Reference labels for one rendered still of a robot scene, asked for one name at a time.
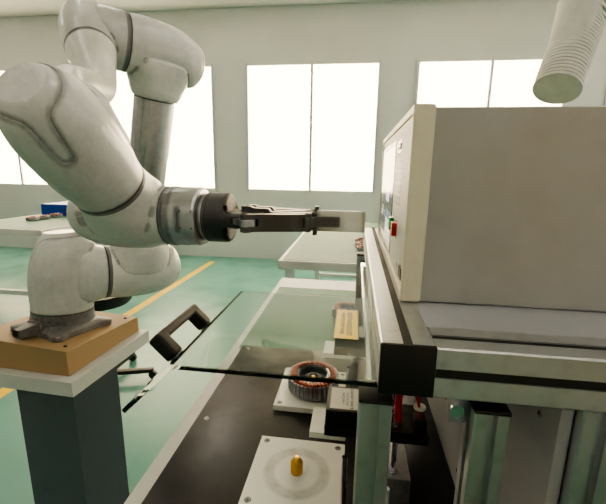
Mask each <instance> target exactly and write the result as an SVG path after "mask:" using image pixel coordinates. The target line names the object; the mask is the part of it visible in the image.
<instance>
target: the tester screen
mask: <svg viewBox="0 0 606 504"><path fill-rule="evenodd" d="M395 148H396V146H395V147H394V148H392V149H391V150H389V151H388V152H386V153H385V154H384V158H383V175H382V192H381V209H380V216H381V218H382V220H383V222H384V227H385V211H386V208H387V209H388V210H389V211H390V213H391V210H392V205H391V204H390V203H389V202H387V201H386V195H387V183H388V184H391V185H393V179H394V163H395ZM382 203H383V204H384V215H383V216H382V214H381V211H382Z"/></svg>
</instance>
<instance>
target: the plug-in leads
mask: <svg viewBox="0 0 606 504"><path fill-rule="evenodd" d="M415 398H416V401H417V403H414V406H413V407H414V409H415V410H416V411H418V412H416V411H413V412H412V420H411V422H412V426H413V430H414V431H420V432H426V430H427V419H426V416H425V413H424V411H425V410H426V406H425V405H424V404H422V403H420V397H418V396H415ZM402 403H403V395H396V397H395V407H393V411H394V413H395V418H394V423H397V424H398V425H403V419H402Z"/></svg>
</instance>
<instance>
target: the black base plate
mask: <svg viewBox="0 0 606 504"><path fill-rule="evenodd" d="M281 382H282V379H277V378H266V377H254V376H243V375H232V374H225V375H224V377H223V378H222V380H221V381H220V383H219V384H218V386H217V387H216V389H215V391H214V392H213V394H212V395H211V397H210V398H209V400H208V401H207V403H206V404H205V406H204V408H203V409H202V411H201V412H200V414H199V415H198V417H197V418H196V420H195V421H194V423H193V425H192V426H191V428H190V429H189V431H188V432H187V434H186V435H185V437H184V438H183V440H182V441H181V443H180V445H179V446H178V448H177V449H176V451H175V452H174V454H173V455H172V457H171V458H170V460H169V462H168V463H167V465H166V466H165V468H164V469H163V471H162V472H161V474H160V475H159V477H158V479H157V480H156V482H155V483H154V485H153V486H152V488H151V489H150V491H149V492H148V494H147V495H146V497H145V499H144V500H143V502H142V503H141V504H238V503H239V500H240V497H241V494H242V491H243V489H244V486H245V483H246V480H247V477H248V474H249V472H250V469H251V466H252V463H253V460H254V458H255V455H256V452H257V449H258V446H259V444H260V441H261V438H262V436H271V437H281V438H290V439H299V440H308V441H317V442H326V443H336V444H344V445H345V455H347V456H348V461H347V483H346V504H353V488H354V468H355V448H356V438H346V439H345V441H339V440H330V439H321V438H311V437H309V431H310V425H311V420H312V414H308V413H298V412H288V411H278V410H273V404H274V401H275V399H276V396H277V393H278V390H279V387H280V385H281ZM420 403H422V404H424V405H425V406H426V410H425V411H424V413H425V416H426V419H427V430H428V433H429V445H428V446H422V445H412V444H404V446H405V451H406V457H407V463H408V468H409V474H410V480H411V484H410V495H409V504H453V501H454V493H455V485H454V482H453V479H452V476H451V473H450V470H449V466H448V463H447V460H446V457H445V454H444V450H443V447H442V444H441V441H440V438H439V435H438V431H437V428H436V425H435V422H434V419H433V415H432V412H431V409H430V406H429V403H428V400H427V397H420Z"/></svg>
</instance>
